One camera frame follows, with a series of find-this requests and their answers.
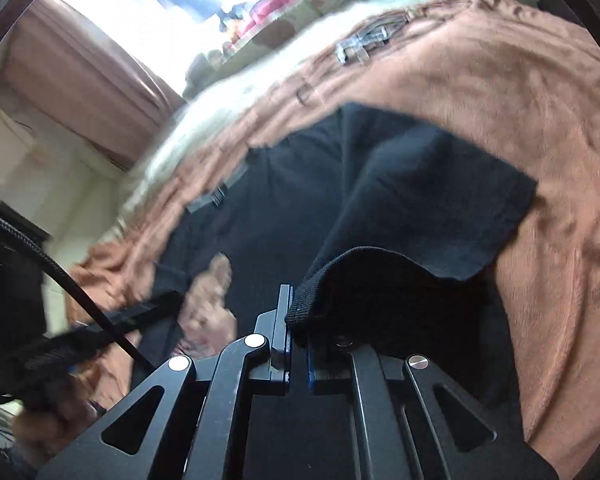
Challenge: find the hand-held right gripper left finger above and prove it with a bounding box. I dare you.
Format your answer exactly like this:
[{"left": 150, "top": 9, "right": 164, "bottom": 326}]
[{"left": 35, "top": 284, "right": 295, "bottom": 480}]

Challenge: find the cream printed pillow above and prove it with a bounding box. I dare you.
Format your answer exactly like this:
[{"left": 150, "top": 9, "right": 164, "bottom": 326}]
[{"left": 230, "top": 0, "right": 366, "bottom": 56}]

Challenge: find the pink-brown curtain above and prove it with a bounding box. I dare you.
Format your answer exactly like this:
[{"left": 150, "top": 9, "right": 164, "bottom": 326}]
[{"left": 2, "top": 0, "right": 187, "bottom": 171}]

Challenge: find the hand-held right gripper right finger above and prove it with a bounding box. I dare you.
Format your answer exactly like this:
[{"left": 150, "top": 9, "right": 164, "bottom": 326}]
[{"left": 305, "top": 335, "right": 561, "bottom": 480}]

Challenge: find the brown blanket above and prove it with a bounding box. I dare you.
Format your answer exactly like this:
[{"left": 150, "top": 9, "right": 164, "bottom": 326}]
[{"left": 65, "top": 0, "right": 600, "bottom": 476}]

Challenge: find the black printed t-shirt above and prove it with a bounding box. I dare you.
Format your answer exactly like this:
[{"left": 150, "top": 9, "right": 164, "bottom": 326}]
[{"left": 130, "top": 101, "right": 538, "bottom": 461}]

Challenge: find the red cloth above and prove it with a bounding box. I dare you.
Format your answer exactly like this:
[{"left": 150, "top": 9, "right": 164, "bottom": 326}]
[{"left": 250, "top": 0, "right": 292, "bottom": 31}]

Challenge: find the black braided cable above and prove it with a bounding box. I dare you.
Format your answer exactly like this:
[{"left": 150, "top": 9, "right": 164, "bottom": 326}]
[{"left": 0, "top": 207, "right": 158, "bottom": 371}]

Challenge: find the person's left hand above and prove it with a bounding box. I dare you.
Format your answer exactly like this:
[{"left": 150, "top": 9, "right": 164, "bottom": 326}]
[{"left": 12, "top": 380, "right": 103, "bottom": 461}]

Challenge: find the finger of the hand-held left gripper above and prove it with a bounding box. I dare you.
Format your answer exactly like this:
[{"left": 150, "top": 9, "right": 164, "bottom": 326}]
[{"left": 70, "top": 291, "right": 186, "bottom": 342}]

